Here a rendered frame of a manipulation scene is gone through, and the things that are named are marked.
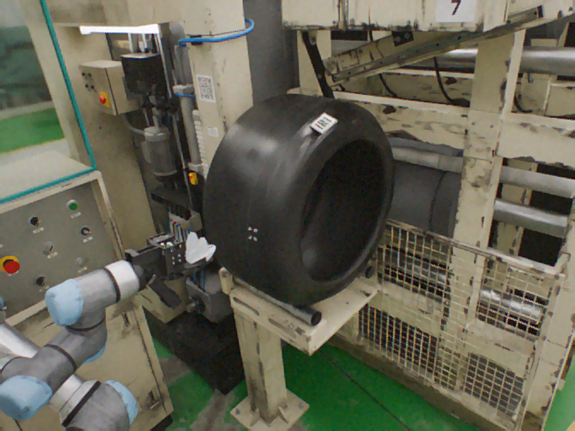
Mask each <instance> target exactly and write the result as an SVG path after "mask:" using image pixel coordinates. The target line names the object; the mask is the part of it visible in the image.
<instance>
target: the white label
mask: <svg viewBox="0 0 575 431"><path fill-rule="evenodd" d="M336 122H337V120H336V119H334V118H332V117H331V116H329V115H326V114H325V113H324V114H322V115H321V116H320V117H318V118H317V119H316V120H315V121H314V122H313V123H312V124H311V125H310V127H313V128H314V129H316V130H318V131H319V132H320V133H324V132H325V131H327V130H328V129H329V128H330V127H332V126H333V125H334V124H335V123H336Z"/></svg>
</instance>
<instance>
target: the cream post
mask: <svg viewBox="0 0 575 431"><path fill-rule="evenodd" d="M179 2H180V7H181V16H182V21H183V26H184V31H185V34H186V38H190V36H191V35H196V34H201V35H202V36H201V37H202V38H220V37H224V36H228V35H232V34H236V33H238V32H242V31H244V30H245V21H244V13H243V6H242V0H179ZM187 50H188V55H189V60H190V65H191V70H192V75H193V84H194V89H195V94H196V99H197V104H198V109H199V118H200V123H201V128H202V134H203V138H204V143H205V152H206V157H207V162H208V167H210V164H211V161H212V158H213V156H214V155H215V152H216V149H217V147H218V145H219V144H220V142H221V141H222V138H223V137H224V135H225V134H226V132H227V131H228V130H229V129H230V127H231V126H232V125H233V124H234V122H235V121H236V120H237V119H238V118H239V117H240V116H241V115H242V114H243V113H244V112H245V111H247V110H248V109H249V108H251V107H252V106H253V105H254V104H253V96H252V82H251V74H250V67H249V59H248V51H247V43H246V35H244V36H242V37H239V38H234V39H231V40H228V41H223V42H218V43H207V42H203V44H200V45H191V43H187ZM196 74H199V75H206V76H211V77H212V82H213V88H214V93H215V99H216V102H215V103H213V102H208V101H204V100H200V97H199V89H198V83H197V78H196ZM207 126H210V127H217V131H218V137H215V136H211V135H209V134H208V129H207ZM234 318H235V322H236V327H237V333H238V338H239V342H240V352H241V356H242V362H243V367H244V371H245V377H246V385H247V391H248V396H249V401H250V406H251V410H252V411H253V412H255V410H256V409H257V408H258V410H259V415H260V418H261V419H263V420H264V421H265V422H266V423H268V424H271V423H272V422H273V421H274V420H275V419H276V418H277V417H278V416H279V414H278V407H279V406H280V407H281V408H282V410H283V411H284V410H285V409H286V408H287V407H288V401H287V393H286V386H285V378H284V370H283V362H282V348H281V340H280V337H278V336H277V335H275V334H273V333H272V332H271V331H269V330H268V329H266V328H264V327H262V326H261V325H259V324H257V323H256V322H255V321H253V320H251V319H250V318H248V317H247V316H245V315H243V314H241V313H240V312H239V311H238V310H235V309H234Z"/></svg>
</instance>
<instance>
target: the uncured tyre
mask: <svg viewBox="0 0 575 431"><path fill-rule="evenodd" d="M324 113H325V114H326V115H329V116H331V117H332V118H334V119H336V120H337V122H336V123H335V124H334V125H333V126H332V127H330V128H329V129H328V130H327V131H325V132H324V133H320V132H319V131H318V130H316V129H314V128H313V127H310V125H311V124H312V123H313V122H314V121H315V120H316V119H317V118H318V117H320V116H321V115H322V114H324ZM393 193H394V158H393V153H392V150H391V146H390V143H389V142H388V138H387V136H386V134H385V133H384V131H383V130H382V127H381V125H380V123H379V122H378V120H377V119H376V117H375V116H374V115H373V114H372V113H371V112H370V111H369V110H367V109H365V108H363V107H361V106H359V105H357V104H356V103H353V102H350V101H347V100H341V99H334V98H328V97H316V96H310V95H304V94H297V93H287V94H282V95H278V96H274V97H269V98H266V99H265V100H262V101H260V102H258V103H256V104H254V105H253V106H252V107H251V108H249V109H248V110H247V111H245V112H244V113H243V114H242V115H241V116H240V117H239V118H238V119H237V120H236V121H235V122H234V124H233V125H232V126H231V127H230V129H229V130H228V131H227V132H226V134H225V135H224V137H223V138H222V141H221V142H220V144H219V145H218V147H217V149H216V152H215V155H214V156H213V158H212V161H211V164H210V167H209V171H208V174H207V177H206V181H205V189H204V196H203V220H204V226H205V234H206V238H207V240H208V243H209V245H214V246H215V247H216V249H215V251H214V255H215V256H216V258H217V260H218V261H219V262H220V263H221V264H222V266H223V267H224V268H225V269H226V270H227V271H228V272H229V273H230V274H231V275H233V276H234V277H236V278H238V279H240V280H242V281H244V282H245V283H247V284H248V285H250V286H253V285H251V284H250V283H249V282H248V281H250V282H251V283H253V284H254V285H255V286H256V287H255V286H253V287H255V288H256V289H258V290H259V291H261V292H263V293H265V294H267V295H269V296H271V297H272V298H274V299H276V300H278V301H280V302H282V303H284V304H293V305H298V306H307V305H312V304H317V303H319V302H321V301H324V300H325V299H327V298H331V297H333V296H335V295H336V294H337V293H339V292H341V291H342V290H344V289H345V288H346V287H347V286H349V285H350V284H351V283H352V282H353V281H354V280H355V279H356V278H357V276H358V275H359V274H360V273H361V271H362V270H363V269H364V267H365V265H366V264H367V263H368V262H369V260H370V258H371V256H372V255H373V253H374V251H375V249H376V247H377V245H378V243H379V241H380V238H381V237H382V233H383V231H384V228H385V226H386V223H387V220H388V215H389V211H390V208H391V203H392V199H393ZM208 195H211V196H213V197H216V198H220V199H221V200H224V201H226V202H227V203H224V202H222V201H220V200H218V199H215V198H212V197H210V196H208ZM248 224H249V225H251V226H254V227H259V229H258V243H255V242H251V241H249V240H247V230H248Z"/></svg>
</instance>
